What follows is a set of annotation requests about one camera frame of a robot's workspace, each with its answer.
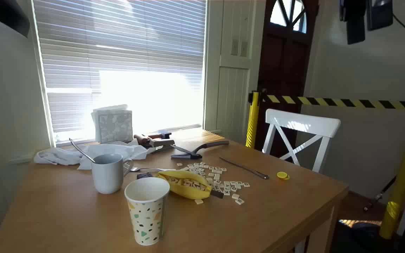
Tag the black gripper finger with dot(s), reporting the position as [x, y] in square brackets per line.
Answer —
[351, 31]
[361, 31]

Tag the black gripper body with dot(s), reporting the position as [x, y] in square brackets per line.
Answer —
[352, 10]

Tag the small white letter tile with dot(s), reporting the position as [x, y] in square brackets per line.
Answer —
[199, 201]
[238, 199]
[245, 184]

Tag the yellow black barrier tape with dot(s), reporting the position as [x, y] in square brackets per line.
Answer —
[334, 101]

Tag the dark wooden door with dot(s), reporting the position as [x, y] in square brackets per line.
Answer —
[282, 60]

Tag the white wooden chair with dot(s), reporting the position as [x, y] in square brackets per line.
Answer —
[301, 123]

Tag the white panelled shutter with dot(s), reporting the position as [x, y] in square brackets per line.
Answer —
[233, 70]

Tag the yellow bottle cap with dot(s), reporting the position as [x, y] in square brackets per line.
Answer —
[283, 175]

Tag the silver butter knife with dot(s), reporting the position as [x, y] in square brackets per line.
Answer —
[245, 168]

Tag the white window blinds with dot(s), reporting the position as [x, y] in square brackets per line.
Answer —
[119, 56]

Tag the brown wooden object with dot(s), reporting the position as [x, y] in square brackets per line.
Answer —
[143, 139]

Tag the white patterned tissue box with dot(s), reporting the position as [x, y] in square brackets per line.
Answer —
[113, 125]

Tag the confetti print paper cup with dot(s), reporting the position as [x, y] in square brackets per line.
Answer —
[147, 211]

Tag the pale grey mug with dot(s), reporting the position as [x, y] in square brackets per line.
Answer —
[107, 175]

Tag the metal spoon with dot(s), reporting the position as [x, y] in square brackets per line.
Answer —
[81, 149]

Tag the white crumpled cloth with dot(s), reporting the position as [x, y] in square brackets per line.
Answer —
[67, 154]

